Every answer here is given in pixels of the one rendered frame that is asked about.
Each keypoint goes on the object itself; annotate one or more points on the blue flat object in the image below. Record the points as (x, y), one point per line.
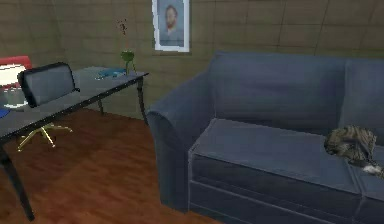
(110, 72)

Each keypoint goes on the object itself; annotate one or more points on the green vase with red flowers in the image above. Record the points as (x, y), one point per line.
(127, 57)

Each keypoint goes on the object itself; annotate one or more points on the striped tabby cat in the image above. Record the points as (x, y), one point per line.
(353, 144)

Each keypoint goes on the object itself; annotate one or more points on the blue-grey sofa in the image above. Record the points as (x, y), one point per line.
(266, 140)

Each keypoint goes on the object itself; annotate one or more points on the black office chair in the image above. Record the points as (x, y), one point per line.
(46, 83)

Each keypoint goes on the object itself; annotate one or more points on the red and white laptop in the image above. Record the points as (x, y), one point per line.
(10, 71)

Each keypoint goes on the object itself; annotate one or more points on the blue flat paper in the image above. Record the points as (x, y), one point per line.
(3, 113)

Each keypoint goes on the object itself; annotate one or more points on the dark grey desk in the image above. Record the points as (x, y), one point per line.
(83, 93)

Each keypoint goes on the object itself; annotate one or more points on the framed portrait picture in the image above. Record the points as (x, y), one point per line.
(171, 24)

